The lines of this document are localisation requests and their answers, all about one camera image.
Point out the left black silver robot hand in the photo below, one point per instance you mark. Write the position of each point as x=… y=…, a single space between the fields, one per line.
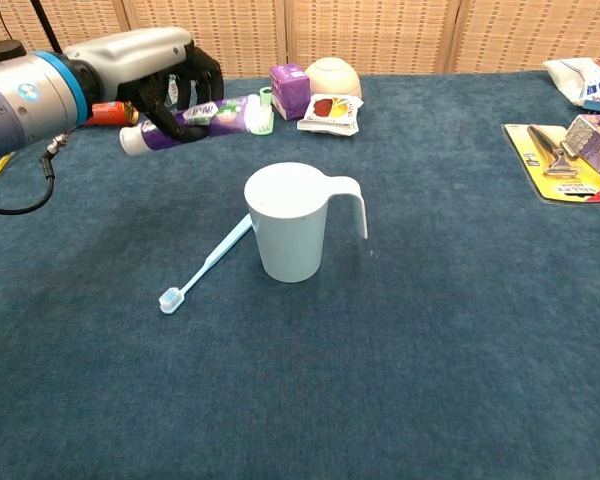
x=130 y=55

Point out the purple white toothpaste tube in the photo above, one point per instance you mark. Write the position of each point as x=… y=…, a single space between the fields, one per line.
x=220 y=117

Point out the light blue toothbrush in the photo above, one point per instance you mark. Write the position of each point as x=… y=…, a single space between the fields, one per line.
x=210 y=260

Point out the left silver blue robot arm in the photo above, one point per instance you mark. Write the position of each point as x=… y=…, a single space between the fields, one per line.
x=20 y=105

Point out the orange cylindrical can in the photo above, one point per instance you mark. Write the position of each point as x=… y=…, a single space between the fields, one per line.
x=110 y=112

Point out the black tripod stand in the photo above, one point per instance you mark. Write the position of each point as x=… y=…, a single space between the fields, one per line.
x=42 y=20

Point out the purple drink carton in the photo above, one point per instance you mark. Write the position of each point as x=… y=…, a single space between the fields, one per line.
x=290 y=92

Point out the beige upturned bowl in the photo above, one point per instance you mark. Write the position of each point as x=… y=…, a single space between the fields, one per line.
x=332 y=75

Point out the white red snack packet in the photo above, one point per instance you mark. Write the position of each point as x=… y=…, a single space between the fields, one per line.
x=330 y=112

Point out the bamboo folding screen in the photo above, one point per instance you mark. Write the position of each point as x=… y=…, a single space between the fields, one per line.
x=380 y=35

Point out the blue felt table cover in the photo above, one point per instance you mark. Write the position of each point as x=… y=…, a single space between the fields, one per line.
x=330 y=375

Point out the razor in yellow blister pack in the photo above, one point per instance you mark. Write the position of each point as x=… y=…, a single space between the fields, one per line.
x=535 y=155

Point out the white bag with blue print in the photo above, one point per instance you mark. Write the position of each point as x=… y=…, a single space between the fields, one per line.
x=575 y=75

